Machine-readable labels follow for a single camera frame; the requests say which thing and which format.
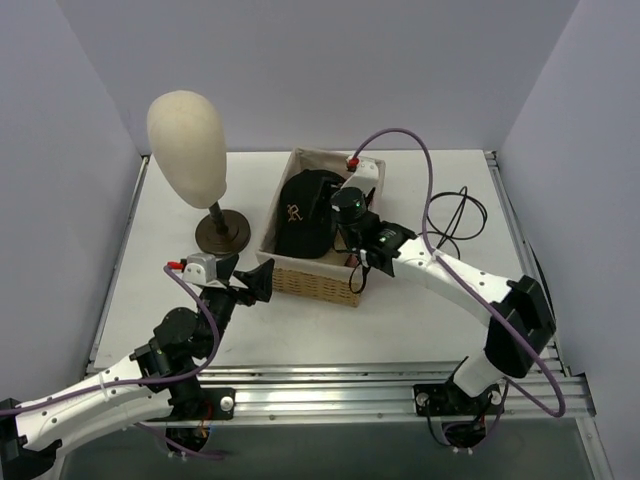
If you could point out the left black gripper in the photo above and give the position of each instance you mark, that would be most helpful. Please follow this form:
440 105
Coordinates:
240 285

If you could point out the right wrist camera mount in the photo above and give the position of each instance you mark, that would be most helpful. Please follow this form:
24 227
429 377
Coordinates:
364 174

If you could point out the dark round mannequin stand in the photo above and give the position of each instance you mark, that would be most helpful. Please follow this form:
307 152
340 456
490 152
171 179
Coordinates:
223 232

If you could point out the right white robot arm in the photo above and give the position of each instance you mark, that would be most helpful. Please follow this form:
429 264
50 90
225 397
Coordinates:
516 314

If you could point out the wicker basket with liner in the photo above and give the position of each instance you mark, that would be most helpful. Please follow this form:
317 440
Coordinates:
331 278

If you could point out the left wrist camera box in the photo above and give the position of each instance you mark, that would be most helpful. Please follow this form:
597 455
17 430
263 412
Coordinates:
197 269

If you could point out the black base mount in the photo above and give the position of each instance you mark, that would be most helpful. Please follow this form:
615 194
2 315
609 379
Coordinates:
455 420
215 404

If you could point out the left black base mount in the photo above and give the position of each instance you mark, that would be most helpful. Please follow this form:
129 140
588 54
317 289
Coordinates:
215 404

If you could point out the black cap with R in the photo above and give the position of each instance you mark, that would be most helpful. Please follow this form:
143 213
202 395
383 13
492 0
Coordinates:
304 227

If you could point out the aluminium rail frame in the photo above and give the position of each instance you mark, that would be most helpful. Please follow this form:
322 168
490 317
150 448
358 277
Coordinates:
325 390

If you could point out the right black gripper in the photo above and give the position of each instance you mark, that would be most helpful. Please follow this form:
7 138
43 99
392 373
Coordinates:
327 198

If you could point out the cream mannequin head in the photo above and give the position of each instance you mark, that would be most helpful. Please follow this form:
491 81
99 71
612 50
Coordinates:
187 140

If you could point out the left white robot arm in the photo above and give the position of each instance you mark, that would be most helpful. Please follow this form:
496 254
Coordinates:
158 379

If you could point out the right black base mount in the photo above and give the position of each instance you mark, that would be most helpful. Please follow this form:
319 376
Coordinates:
455 420

